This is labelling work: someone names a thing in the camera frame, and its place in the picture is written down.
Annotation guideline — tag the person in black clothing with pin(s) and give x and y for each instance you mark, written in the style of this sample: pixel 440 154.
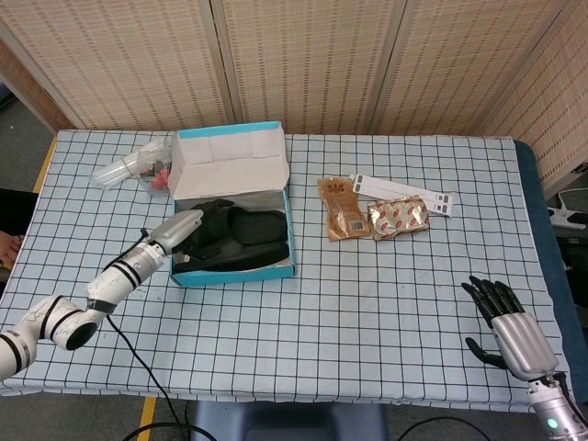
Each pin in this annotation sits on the person in black clothing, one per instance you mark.
pixel 16 209

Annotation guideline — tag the white paper strip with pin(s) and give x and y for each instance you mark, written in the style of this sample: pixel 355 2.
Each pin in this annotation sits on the white paper strip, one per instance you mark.
pixel 404 185
pixel 438 208

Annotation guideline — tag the brown snack pouch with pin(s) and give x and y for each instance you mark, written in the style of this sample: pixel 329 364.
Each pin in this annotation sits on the brown snack pouch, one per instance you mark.
pixel 342 206

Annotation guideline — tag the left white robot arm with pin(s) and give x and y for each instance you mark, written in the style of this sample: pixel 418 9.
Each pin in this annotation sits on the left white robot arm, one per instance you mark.
pixel 115 280

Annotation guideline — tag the dark blue table pad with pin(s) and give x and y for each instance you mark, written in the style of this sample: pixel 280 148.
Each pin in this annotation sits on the dark blue table pad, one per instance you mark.
pixel 544 220

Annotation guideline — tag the black slipper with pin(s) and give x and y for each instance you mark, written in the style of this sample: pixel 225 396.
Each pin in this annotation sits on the black slipper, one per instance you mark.
pixel 257 225
pixel 248 257

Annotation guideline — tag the clear plastic tube bundle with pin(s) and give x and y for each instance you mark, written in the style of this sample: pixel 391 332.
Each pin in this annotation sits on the clear plastic tube bundle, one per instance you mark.
pixel 119 167

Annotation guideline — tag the white power strip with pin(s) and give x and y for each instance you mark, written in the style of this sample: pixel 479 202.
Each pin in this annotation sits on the white power strip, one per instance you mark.
pixel 567 213

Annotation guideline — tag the clear bag with red parts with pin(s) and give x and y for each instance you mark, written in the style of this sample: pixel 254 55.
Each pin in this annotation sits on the clear bag with red parts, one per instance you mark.
pixel 158 181

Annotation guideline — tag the blue checkered tablecloth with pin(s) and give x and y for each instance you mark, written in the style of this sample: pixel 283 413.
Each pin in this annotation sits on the blue checkered tablecloth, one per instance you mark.
pixel 344 331

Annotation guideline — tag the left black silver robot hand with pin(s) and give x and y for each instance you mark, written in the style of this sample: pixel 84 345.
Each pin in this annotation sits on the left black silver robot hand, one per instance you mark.
pixel 179 229

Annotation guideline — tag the woven bamboo folding screen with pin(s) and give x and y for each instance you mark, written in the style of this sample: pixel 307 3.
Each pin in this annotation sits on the woven bamboo folding screen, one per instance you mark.
pixel 321 64

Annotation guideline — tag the gold foil packet red print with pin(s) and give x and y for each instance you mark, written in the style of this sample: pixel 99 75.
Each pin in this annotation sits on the gold foil packet red print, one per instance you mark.
pixel 397 220

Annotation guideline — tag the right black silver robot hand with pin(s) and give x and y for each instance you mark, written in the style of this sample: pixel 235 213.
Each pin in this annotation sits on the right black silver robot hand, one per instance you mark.
pixel 523 344

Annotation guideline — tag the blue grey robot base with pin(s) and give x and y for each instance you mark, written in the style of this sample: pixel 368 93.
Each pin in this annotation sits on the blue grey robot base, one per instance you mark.
pixel 289 422

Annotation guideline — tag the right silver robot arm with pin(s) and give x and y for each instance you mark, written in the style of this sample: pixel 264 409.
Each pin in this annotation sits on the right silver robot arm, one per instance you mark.
pixel 556 411

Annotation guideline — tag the blue cardboard shoe box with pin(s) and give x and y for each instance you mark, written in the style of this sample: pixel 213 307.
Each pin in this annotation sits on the blue cardboard shoe box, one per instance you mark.
pixel 225 156

